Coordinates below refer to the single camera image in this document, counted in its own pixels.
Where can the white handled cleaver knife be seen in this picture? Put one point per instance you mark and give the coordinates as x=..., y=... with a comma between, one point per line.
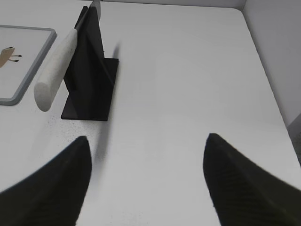
x=54, y=71

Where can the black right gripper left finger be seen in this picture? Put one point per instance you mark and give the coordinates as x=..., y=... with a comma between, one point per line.
x=54, y=194

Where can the white grey cutting board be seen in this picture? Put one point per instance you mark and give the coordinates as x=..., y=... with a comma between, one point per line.
x=22, y=50

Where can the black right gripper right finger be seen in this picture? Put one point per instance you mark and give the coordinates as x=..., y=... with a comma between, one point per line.
x=244, y=194

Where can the black knife stand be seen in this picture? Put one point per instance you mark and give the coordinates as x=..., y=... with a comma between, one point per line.
x=90, y=77

